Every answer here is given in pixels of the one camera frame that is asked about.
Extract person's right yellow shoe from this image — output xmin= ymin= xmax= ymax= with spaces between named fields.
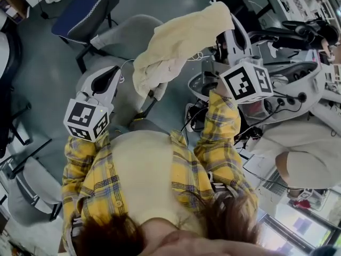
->
xmin=132 ymin=111 xmax=147 ymax=123

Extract person's left forearm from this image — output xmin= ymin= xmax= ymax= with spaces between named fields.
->
xmin=63 ymin=134 xmax=102 ymax=172

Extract person's torso in plaid shirt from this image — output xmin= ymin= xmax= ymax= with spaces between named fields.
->
xmin=61 ymin=128 xmax=259 ymax=250

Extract white storage box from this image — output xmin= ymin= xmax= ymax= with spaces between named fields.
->
xmin=241 ymin=153 xmax=291 ymax=199

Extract blue chair with black frame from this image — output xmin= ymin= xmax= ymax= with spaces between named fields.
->
xmin=51 ymin=0 xmax=125 ymax=74

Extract red bag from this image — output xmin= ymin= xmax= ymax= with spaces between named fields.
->
xmin=293 ymin=199 xmax=313 ymax=210

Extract black mesh office chair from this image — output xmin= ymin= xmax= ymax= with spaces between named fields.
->
xmin=271 ymin=19 xmax=331 ymax=50

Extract grey upholstered chair with label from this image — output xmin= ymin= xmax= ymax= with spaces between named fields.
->
xmin=78 ymin=14 xmax=169 ymax=129

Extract white robot shell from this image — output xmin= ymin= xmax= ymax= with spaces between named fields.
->
xmin=0 ymin=8 xmax=21 ymax=77

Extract brown wooden shelf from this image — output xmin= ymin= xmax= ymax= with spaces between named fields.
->
xmin=0 ymin=0 xmax=30 ymax=25

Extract white cable with red plug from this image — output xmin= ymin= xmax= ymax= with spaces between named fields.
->
xmin=119 ymin=59 xmax=135 ymax=84

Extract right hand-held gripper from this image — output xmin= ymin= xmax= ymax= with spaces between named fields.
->
xmin=220 ymin=12 xmax=274 ymax=104

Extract cream knitted clothes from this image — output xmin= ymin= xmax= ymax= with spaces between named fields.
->
xmin=132 ymin=3 xmax=236 ymax=99

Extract computer monitor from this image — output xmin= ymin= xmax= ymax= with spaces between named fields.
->
xmin=266 ymin=209 xmax=336 ymax=256

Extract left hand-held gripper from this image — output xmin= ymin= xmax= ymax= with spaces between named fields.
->
xmin=63 ymin=65 xmax=122 ymax=143

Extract person's right forearm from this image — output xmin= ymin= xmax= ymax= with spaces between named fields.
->
xmin=193 ymin=83 xmax=242 ymax=170

